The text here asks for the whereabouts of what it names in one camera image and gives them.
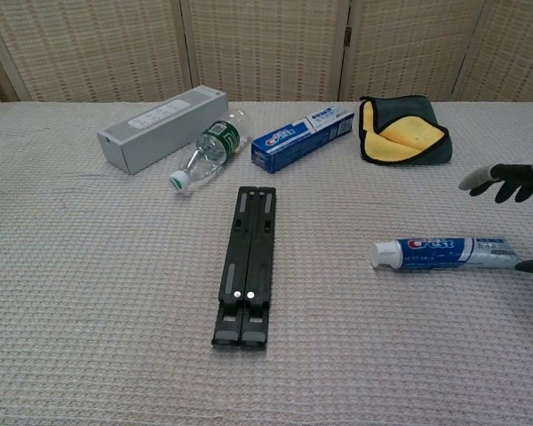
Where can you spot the black folded laptop stand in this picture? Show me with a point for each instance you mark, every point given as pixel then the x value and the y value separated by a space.
pixel 248 248

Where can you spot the long grey cardboard box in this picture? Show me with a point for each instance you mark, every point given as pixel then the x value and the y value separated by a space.
pixel 155 133

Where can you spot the beige woven tablecloth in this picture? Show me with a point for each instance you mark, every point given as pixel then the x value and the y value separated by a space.
pixel 115 275

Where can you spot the yellow grey microfibre cloth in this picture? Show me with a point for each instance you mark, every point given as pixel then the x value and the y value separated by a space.
pixel 400 142

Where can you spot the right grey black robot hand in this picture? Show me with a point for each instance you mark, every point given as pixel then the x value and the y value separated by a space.
pixel 513 179

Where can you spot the woven folding screen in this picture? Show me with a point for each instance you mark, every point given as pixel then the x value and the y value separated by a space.
pixel 266 49

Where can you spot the blue toothpaste carton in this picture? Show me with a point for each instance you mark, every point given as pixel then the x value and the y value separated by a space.
pixel 302 138

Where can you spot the blue white Crest toothpaste tube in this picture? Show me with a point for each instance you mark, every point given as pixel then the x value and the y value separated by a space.
pixel 431 254

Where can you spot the clear green-label water bottle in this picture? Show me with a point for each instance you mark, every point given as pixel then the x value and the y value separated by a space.
pixel 213 144

